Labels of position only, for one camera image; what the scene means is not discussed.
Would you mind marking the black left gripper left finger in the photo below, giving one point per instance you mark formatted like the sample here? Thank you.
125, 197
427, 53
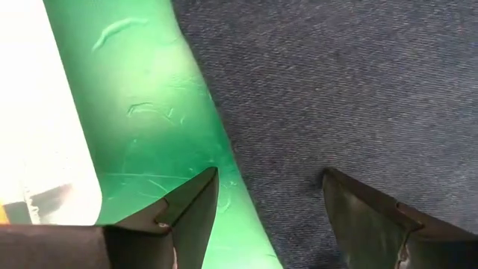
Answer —
112, 246

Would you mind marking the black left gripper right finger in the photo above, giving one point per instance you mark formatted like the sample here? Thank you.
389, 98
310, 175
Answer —
373, 231

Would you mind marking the dark blue jeans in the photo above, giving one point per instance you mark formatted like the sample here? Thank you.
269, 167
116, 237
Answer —
336, 93

